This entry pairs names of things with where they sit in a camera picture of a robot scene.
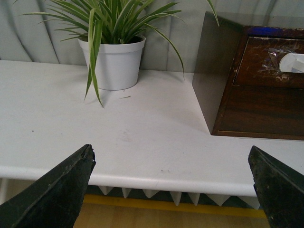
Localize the green striped spider plant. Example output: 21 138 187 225
13 0 220 109

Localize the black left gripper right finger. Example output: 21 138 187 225
248 146 304 228

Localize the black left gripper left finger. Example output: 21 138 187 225
0 144 96 228

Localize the white plant pot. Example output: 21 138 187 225
77 35 146 91

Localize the dark wooden drawer cabinet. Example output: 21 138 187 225
192 12 304 140

